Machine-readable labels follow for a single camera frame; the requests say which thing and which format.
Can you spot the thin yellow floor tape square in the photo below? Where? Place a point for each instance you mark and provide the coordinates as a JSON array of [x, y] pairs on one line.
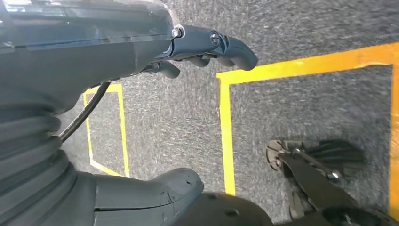
[[123, 134]]

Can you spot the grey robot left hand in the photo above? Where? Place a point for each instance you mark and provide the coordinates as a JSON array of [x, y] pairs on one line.
[[78, 56]]

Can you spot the ribbed grey left arm sleeve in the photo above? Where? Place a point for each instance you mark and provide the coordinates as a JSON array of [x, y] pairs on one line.
[[25, 156]]

